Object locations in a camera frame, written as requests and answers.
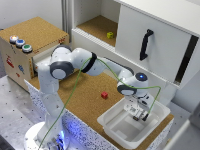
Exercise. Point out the yellow block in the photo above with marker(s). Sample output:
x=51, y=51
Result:
x=110, y=34

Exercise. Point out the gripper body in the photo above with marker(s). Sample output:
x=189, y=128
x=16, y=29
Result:
x=136, y=106

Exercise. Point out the red button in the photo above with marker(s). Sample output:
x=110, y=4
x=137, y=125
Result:
x=13, y=39

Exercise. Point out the pink block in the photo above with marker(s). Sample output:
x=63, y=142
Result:
x=104, y=95

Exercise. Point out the blue button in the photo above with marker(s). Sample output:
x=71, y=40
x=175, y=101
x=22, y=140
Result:
x=20, y=42

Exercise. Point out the white plastic box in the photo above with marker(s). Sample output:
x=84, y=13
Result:
x=116, y=128

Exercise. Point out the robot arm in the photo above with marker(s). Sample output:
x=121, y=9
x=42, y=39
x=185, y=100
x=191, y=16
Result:
x=50, y=83

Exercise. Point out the white sliding door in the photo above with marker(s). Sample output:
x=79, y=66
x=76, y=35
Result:
x=166, y=43

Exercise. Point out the white cabinet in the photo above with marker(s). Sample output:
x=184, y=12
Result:
x=90, y=41

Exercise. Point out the green button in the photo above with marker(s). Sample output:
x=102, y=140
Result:
x=27, y=48

